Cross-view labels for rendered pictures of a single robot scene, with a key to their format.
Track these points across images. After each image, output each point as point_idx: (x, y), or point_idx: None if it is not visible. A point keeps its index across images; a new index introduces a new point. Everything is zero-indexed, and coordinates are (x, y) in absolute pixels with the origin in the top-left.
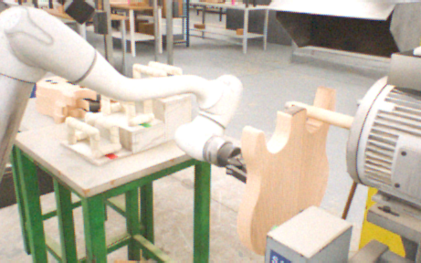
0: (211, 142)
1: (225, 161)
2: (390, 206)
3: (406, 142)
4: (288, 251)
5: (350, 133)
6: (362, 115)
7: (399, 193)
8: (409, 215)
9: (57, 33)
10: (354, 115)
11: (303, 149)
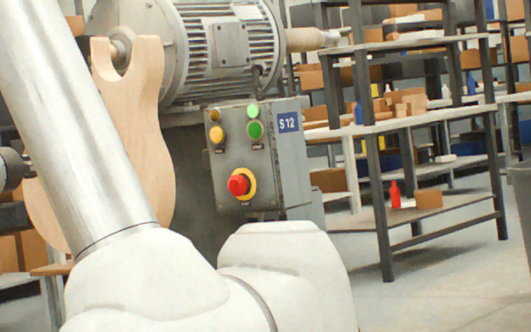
0: None
1: (21, 166)
2: (197, 108)
3: (208, 22)
4: (287, 104)
5: (174, 30)
6: (169, 10)
7: (205, 83)
8: (210, 107)
9: None
10: (164, 12)
11: None
